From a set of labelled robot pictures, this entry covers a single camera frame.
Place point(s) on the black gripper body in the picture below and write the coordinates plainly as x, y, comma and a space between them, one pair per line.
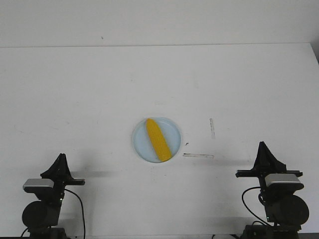
263, 172
61, 183

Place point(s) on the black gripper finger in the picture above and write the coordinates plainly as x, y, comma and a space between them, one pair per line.
270, 161
259, 158
53, 169
65, 172

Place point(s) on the light blue round plate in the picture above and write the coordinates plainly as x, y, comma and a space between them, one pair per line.
143, 146

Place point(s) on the yellow toy corn cob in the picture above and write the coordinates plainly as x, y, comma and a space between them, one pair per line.
158, 140

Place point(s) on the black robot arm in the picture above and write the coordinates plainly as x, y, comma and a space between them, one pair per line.
41, 216
285, 211

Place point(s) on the vertical clear tape strip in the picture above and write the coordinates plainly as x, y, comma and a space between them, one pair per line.
212, 128

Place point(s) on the horizontal clear tape strip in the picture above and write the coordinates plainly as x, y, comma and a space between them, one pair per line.
198, 155

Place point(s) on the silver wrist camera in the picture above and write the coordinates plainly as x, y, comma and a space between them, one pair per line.
289, 182
37, 185

